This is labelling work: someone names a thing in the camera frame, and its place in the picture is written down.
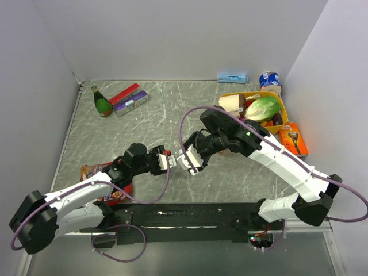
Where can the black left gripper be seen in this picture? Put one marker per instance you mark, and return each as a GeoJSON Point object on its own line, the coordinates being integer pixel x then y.
{"type": "Point", "coordinates": [153, 152]}

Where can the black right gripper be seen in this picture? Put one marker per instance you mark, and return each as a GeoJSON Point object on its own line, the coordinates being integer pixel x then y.
{"type": "Point", "coordinates": [194, 140]}

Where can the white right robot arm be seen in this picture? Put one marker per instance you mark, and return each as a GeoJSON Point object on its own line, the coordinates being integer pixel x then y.
{"type": "Point", "coordinates": [314, 190]}

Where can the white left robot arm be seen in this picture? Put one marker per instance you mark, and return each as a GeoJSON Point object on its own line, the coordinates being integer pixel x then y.
{"type": "Point", "coordinates": [43, 217]}

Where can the green glass bottle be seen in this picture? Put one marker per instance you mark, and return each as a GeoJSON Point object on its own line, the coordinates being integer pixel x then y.
{"type": "Point", "coordinates": [102, 105]}

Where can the beige paper roll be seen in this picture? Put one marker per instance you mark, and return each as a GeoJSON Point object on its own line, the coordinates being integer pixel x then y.
{"type": "Point", "coordinates": [234, 104]}

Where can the red snack bag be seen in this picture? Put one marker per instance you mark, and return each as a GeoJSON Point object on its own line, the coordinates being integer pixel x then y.
{"type": "Point", "coordinates": [88, 171]}

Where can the green cabbage toy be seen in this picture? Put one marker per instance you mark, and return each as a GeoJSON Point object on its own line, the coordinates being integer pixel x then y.
{"type": "Point", "coordinates": [263, 109]}

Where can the purple silver box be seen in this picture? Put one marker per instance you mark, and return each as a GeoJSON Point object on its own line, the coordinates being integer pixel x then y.
{"type": "Point", "coordinates": [123, 107]}

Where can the yellow plastic basket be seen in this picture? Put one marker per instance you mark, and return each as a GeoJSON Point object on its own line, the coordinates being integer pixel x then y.
{"type": "Point", "coordinates": [252, 96]}

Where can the blue tissue pack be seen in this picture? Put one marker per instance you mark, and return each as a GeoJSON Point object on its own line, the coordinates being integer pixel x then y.
{"type": "Point", "coordinates": [232, 78]}

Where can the red flat box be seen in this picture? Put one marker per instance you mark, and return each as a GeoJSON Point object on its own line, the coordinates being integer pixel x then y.
{"type": "Point", "coordinates": [125, 94]}

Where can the purple eggplant toy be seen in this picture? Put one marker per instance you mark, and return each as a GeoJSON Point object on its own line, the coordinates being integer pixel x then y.
{"type": "Point", "coordinates": [277, 119]}

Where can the orange razor package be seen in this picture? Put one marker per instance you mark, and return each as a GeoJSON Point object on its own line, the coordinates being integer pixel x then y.
{"type": "Point", "coordinates": [292, 140]}

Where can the blue white can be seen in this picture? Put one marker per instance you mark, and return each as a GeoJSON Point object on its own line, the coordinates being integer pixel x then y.
{"type": "Point", "coordinates": [270, 81]}

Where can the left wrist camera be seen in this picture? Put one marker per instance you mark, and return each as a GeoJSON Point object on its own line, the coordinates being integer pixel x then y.
{"type": "Point", "coordinates": [166, 160]}

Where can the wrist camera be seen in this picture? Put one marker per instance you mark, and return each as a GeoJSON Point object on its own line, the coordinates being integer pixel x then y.
{"type": "Point", "coordinates": [166, 160]}
{"type": "Point", "coordinates": [190, 161]}

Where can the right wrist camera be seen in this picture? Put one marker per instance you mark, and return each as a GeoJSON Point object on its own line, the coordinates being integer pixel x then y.
{"type": "Point", "coordinates": [190, 161]}

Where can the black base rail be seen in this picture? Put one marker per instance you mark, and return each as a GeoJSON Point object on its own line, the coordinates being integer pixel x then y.
{"type": "Point", "coordinates": [185, 222]}

